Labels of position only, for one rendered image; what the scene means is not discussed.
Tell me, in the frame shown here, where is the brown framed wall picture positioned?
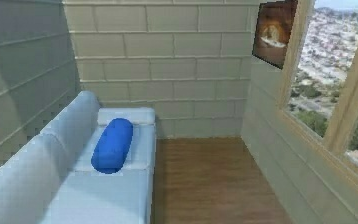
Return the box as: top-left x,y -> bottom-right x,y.
251,0 -> 299,71

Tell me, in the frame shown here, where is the pale blue sofa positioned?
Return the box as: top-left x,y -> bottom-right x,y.
0,90 -> 157,224

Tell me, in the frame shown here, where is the blue bolster cushion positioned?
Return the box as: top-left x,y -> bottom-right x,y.
90,117 -> 135,175

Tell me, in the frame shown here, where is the wooden framed window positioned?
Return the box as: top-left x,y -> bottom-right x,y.
276,0 -> 358,198

